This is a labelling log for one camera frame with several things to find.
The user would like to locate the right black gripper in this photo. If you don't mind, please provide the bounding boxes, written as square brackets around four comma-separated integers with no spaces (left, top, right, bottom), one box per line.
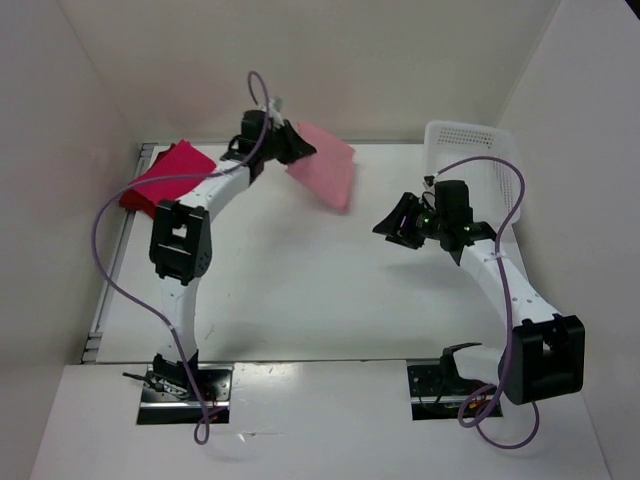
[373,191,447,250]

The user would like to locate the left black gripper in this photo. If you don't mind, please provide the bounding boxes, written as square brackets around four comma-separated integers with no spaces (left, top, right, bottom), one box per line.
[258,119,314,165]

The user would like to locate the light pink t shirt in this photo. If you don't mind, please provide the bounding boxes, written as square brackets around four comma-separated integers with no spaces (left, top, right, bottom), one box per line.
[286,122,355,213]

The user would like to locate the dark red t shirt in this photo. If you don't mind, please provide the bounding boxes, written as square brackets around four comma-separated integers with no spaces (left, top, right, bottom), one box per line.
[119,143,176,219]

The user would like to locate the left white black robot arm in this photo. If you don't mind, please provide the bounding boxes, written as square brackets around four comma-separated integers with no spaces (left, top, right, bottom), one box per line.
[149,110,317,400]

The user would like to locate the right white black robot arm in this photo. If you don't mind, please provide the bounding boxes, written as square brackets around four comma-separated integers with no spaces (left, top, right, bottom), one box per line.
[372,180,585,405]

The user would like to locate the white plastic basket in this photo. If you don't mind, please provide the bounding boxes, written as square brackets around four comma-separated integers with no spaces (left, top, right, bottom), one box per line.
[423,120,521,228]

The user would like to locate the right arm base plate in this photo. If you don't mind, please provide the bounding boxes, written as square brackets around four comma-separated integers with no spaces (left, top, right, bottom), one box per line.
[406,360,484,421]

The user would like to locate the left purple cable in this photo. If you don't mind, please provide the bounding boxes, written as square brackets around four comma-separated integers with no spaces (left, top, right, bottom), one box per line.
[91,70,280,445]

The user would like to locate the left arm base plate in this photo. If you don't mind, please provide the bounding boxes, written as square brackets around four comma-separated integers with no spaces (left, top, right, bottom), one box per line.
[136,364,233,425]

